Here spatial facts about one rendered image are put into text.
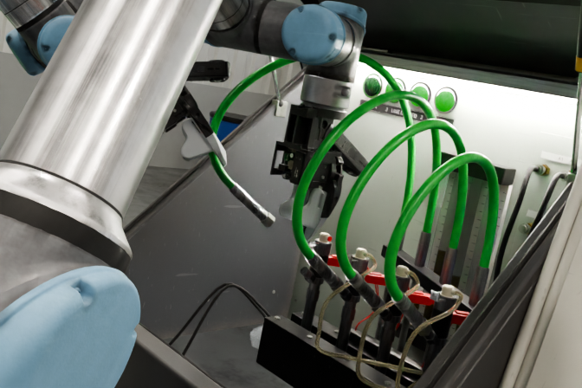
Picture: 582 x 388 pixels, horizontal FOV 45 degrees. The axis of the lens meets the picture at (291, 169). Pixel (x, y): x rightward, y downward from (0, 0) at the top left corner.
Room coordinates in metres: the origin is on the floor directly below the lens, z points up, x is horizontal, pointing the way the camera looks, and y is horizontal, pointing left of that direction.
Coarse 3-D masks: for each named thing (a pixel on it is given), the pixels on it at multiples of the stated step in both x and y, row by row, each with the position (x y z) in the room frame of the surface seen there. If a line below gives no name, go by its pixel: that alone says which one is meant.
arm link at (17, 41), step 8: (72, 8) 1.06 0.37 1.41; (16, 32) 1.03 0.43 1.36; (8, 40) 1.03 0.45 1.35; (16, 40) 1.02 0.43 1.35; (24, 40) 1.02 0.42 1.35; (16, 48) 1.02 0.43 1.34; (24, 48) 1.02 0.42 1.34; (16, 56) 1.04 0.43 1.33; (24, 56) 1.02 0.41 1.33; (32, 56) 1.02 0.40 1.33; (24, 64) 1.02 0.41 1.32; (32, 64) 1.03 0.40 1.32; (40, 64) 1.04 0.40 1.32; (32, 72) 1.04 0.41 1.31; (40, 72) 1.05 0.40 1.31
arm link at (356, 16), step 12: (336, 12) 1.01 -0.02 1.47; (348, 12) 1.01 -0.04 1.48; (360, 12) 1.02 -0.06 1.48; (360, 24) 1.02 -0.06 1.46; (360, 36) 1.03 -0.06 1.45; (360, 48) 1.04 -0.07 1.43; (348, 60) 1.01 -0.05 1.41; (312, 72) 1.02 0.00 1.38; (324, 72) 1.01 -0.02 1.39; (336, 72) 1.01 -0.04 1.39; (348, 72) 1.02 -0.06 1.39
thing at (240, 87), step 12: (276, 60) 1.12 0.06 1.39; (288, 60) 1.12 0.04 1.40; (360, 60) 1.17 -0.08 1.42; (372, 60) 1.18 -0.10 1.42; (264, 72) 1.11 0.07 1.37; (384, 72) 1.19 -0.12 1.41; (240, 84) 1.10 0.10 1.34; (396, 84) 1.20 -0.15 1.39; (228, 96) 1.09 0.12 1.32; (408, 108) 1.21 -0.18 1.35; (216, 120) 1.09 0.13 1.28; (408, 120) 1.21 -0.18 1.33; (216, 132) 1.09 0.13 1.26; (408, 144) 1.22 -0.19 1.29; (216, 156) 1.09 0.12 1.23; (408, 156) 1.22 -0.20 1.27; (216, 168) 1.09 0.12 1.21; (408, 168) 1.22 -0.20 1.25; (228, 180) 1.10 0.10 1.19; (408, 180) 1.22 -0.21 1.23; (408, 192) 1.22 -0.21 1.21
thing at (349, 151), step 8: (344, 136) 1.05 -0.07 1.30; (336, 144) 1.04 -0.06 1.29; (344, 144) 1.06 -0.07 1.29; (352, 144) 1.07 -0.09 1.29; (344, 152) 1.06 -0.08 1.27; (352, 152) 1.07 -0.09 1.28; (344, 160) 1.08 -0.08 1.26; (352, 160) 1.07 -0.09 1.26; (360, 160) 1.08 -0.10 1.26; (344, 168) 1.11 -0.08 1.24; (352, 168) 1.09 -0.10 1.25; (360, 168) 1.09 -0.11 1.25; (352, 176) 1.11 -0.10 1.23
